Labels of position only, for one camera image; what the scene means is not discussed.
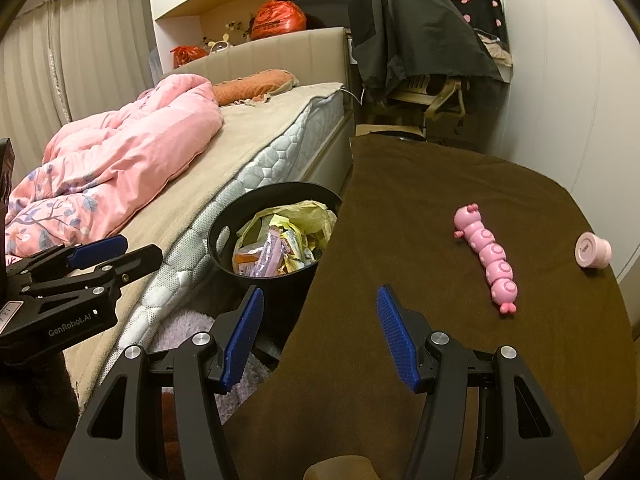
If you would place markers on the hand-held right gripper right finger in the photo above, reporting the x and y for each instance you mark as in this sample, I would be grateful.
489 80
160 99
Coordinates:
397 340

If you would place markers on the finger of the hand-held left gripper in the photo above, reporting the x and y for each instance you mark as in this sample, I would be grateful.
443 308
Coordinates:
145 256
97 250

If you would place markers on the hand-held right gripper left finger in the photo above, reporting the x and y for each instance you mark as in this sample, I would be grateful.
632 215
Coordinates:
245 340

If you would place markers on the black waste bin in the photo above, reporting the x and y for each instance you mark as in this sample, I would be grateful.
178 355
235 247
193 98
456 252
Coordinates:
225 220

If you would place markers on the pile of wrappers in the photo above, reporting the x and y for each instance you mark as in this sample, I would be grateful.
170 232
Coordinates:
275 255

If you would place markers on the yellow plastic bag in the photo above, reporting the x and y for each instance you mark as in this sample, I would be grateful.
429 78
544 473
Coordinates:
305 215

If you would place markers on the purple fluffy rug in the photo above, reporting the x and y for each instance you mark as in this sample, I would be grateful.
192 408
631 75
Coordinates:
185 325

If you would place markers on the pink blanket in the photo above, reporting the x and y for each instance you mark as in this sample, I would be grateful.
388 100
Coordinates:
125 145

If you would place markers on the pink caterpillar toy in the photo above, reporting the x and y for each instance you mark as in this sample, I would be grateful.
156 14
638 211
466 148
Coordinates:
492 265

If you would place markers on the beige bed cover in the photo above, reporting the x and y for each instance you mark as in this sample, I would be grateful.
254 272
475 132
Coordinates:
225 160

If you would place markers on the white quilted mattress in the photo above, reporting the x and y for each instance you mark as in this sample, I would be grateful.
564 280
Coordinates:
280 160

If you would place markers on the white curtain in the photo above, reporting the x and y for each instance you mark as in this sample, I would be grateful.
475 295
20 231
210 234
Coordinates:
90 60

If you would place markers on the orange pillow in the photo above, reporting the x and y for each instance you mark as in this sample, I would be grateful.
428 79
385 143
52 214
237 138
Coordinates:
250 87

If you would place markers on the black round bowl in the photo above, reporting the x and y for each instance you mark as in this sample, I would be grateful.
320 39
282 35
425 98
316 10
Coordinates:
400 136

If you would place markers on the small red plastic bag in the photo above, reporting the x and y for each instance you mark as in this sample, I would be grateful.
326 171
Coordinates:
190 55

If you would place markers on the pink round jar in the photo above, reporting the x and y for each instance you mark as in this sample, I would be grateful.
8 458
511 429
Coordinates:
592 250

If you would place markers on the bunny figurine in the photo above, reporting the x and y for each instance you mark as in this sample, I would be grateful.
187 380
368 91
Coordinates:
219 46

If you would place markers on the beige padded headboard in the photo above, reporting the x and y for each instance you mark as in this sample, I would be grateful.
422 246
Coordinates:
280 55

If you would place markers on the dried flower sprig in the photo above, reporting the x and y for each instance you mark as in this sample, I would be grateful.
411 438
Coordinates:
239 30

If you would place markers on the beige office chair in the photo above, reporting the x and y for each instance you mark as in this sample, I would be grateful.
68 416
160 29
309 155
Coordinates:
440 95

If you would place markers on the large red plastic bag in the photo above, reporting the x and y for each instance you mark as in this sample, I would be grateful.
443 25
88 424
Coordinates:
277 20

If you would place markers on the beige clothes pile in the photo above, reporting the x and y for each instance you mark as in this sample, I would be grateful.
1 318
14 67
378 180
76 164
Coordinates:
497 52

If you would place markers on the black jacket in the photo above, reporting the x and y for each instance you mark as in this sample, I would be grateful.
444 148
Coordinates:
410 25

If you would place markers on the black bag pink dots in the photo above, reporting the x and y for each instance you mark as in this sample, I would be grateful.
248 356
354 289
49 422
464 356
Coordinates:
480 10

